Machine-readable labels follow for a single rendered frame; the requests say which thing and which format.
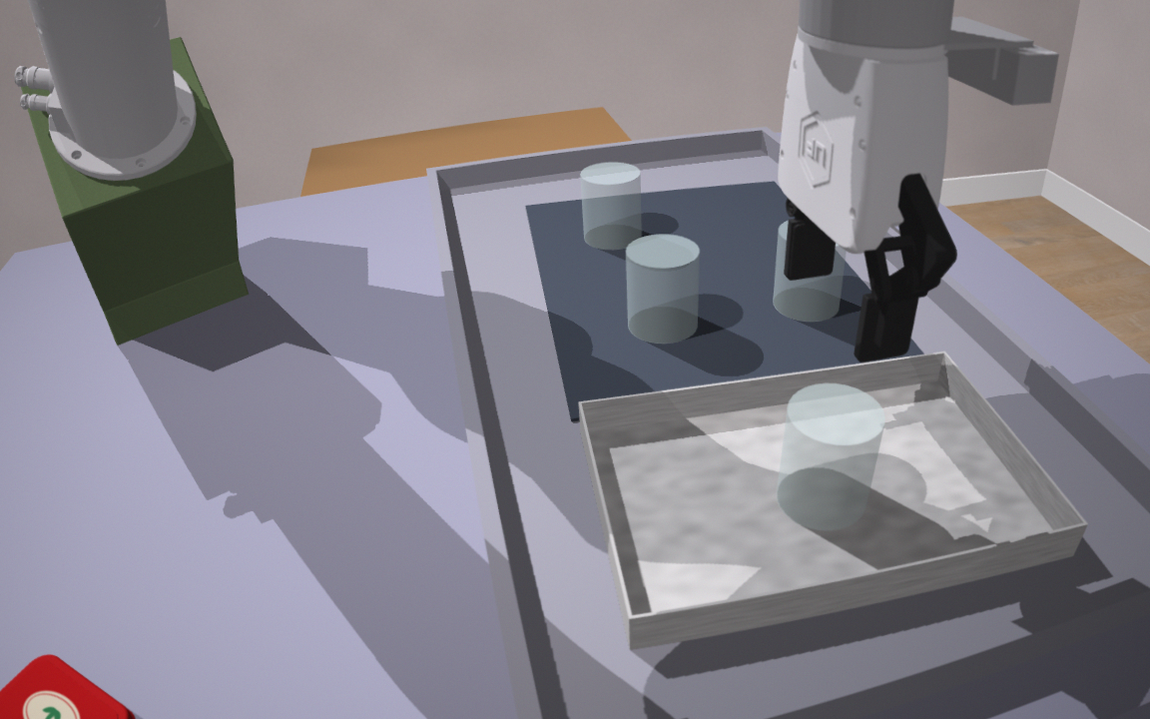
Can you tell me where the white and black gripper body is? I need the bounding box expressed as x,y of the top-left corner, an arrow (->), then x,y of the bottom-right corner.
779,26 -> 948,254

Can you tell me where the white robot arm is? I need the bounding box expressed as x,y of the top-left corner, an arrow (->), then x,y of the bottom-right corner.
14,0 -> 1059,181

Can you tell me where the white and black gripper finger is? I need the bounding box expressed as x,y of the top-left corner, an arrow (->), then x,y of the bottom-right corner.
854,173 -> 957,362
784,198 -> 836,281

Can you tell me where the translucent grey cylinder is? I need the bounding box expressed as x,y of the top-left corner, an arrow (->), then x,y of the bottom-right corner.
773,221 -> 848,322
580,162 -> 642,250
626,235 -> 700,344
777,383 -> 886,531

